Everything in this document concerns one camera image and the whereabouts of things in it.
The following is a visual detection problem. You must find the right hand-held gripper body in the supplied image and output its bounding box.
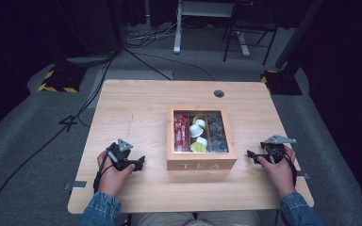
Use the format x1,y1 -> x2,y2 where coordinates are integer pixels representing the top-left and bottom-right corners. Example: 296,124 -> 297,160
265,135 -> 297,164

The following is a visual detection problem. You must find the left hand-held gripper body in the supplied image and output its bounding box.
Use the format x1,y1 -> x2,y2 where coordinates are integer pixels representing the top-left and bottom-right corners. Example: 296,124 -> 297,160
106,137 -> 135,172

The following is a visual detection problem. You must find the person's left hand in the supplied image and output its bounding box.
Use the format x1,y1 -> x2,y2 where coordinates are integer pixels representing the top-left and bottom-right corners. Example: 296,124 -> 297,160
96,150 -> 137,198

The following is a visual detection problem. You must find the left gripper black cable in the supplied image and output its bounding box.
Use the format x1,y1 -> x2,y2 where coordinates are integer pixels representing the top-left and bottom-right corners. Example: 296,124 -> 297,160
92,150 -> 115,194

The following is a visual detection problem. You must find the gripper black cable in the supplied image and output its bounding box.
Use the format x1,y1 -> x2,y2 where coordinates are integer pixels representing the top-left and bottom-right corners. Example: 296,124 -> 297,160
92,150 -> 115,194
282,150 -> 298,188

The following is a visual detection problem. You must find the curved black floor cable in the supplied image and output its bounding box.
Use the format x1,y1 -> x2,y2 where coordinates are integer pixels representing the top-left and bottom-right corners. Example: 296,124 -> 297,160
131,51 -> 216,82

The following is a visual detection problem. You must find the red stick packet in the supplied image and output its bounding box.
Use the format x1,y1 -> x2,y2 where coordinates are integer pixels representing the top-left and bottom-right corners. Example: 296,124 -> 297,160
184,117 -> 190,153
173,112 -> 181,153
178,113 -> 187,153

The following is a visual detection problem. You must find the person's right hand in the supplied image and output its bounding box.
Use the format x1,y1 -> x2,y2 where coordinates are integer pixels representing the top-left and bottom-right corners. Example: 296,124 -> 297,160
257,145 -> 297,198

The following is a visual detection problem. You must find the black chair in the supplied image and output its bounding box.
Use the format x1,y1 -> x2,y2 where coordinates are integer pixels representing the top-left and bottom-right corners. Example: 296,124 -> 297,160
222,0 -> 280,67

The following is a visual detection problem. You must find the long black floor cable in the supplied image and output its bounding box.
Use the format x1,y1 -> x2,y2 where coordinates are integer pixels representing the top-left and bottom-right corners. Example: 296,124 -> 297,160
0,53 -> 118,226

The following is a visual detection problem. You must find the straight black floor cable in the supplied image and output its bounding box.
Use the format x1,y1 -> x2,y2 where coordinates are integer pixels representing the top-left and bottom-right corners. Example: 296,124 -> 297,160
123,46 -> 173,81

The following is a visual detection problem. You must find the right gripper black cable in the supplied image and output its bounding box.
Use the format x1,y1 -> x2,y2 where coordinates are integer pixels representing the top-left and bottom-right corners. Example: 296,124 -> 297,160
282,150 -> 298,188

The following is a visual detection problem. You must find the dark slanted stand pole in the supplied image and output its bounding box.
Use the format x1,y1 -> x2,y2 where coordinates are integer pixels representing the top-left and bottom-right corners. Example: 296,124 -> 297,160
274,0 -> 325,71

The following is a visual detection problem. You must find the large green capsule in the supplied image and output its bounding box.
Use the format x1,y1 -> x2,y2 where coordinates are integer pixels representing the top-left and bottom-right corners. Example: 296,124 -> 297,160
190,141 -> 207,153

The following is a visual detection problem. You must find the tangle of floor cables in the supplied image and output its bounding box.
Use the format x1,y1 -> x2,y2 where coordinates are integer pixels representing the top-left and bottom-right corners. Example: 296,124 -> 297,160
124,24 -> 177,50

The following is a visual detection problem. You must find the white desk frame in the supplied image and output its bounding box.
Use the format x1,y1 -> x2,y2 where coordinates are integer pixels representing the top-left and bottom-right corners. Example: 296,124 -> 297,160
173,0 -> 252,57

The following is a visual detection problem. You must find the black yellow striped stand base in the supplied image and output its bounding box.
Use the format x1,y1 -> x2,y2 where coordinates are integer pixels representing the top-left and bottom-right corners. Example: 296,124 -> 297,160
38,64 -> 88,94
260,69 -> 304,96

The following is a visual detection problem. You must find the wooden tea box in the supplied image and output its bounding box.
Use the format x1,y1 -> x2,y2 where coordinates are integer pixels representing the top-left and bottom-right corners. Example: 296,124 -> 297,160
166,105 -> 239,172

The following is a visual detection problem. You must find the pile of dark tea bags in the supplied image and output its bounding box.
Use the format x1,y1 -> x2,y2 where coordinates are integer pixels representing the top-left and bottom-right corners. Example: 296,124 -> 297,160
207,112 -> 229,153

